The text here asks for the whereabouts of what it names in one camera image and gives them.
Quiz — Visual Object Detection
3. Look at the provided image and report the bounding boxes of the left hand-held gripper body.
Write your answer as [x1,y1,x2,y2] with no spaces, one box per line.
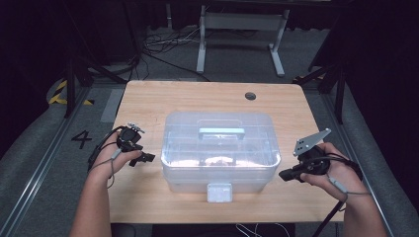
[116,122,146,153]

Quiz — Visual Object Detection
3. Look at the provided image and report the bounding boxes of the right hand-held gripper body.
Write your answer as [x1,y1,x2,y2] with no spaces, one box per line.
[293,127,332,176]

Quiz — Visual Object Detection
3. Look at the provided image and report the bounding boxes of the clear plastic storage box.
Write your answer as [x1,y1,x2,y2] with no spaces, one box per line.
[160,112,282,203]

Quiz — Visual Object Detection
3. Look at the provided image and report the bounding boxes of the grey right gripper cable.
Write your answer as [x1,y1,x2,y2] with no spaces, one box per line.
[327,176,372,212]

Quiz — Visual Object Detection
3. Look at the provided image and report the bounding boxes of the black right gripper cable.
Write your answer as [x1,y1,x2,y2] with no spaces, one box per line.
[310,154,365,237]

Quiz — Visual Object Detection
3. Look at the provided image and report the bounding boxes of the black tripod stand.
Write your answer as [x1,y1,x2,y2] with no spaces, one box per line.
[292,62,347,125]
[62,0,141,119]

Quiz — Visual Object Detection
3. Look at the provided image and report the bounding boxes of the bundle of floor cables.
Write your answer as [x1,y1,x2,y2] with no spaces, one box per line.
[141,26,211,83]

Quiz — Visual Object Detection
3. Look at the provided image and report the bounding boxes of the grey metal stand frame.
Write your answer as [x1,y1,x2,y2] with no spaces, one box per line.
[196,4,292,78]

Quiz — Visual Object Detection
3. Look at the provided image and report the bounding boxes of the grey floor tape patch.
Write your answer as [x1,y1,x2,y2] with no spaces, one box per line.
[100,88,126,123]

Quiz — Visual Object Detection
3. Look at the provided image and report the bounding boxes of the metal floor rail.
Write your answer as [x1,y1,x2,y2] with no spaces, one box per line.
[0,86,94,237]
[320,93,398,237]

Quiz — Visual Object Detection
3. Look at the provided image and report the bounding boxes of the yellow black hazard tape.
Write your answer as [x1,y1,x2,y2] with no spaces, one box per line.
[47,79,96,107]

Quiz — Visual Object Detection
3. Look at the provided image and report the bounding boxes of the grey left gripper cable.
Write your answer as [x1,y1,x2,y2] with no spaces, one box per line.
[87,147,123,190]

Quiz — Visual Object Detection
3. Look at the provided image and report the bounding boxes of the person's left hand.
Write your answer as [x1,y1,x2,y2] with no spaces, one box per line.
[87,131,143,184]

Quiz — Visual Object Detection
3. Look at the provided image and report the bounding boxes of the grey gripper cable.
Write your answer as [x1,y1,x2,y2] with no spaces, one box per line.
[87,147,123,190]
[327,176,372,212]

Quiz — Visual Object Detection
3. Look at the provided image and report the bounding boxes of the person's right hand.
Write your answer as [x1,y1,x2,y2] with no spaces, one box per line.
[300,142,367,203]

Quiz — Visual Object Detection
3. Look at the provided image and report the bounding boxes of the thin white cables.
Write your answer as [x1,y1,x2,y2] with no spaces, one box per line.
[234,222,292,237]

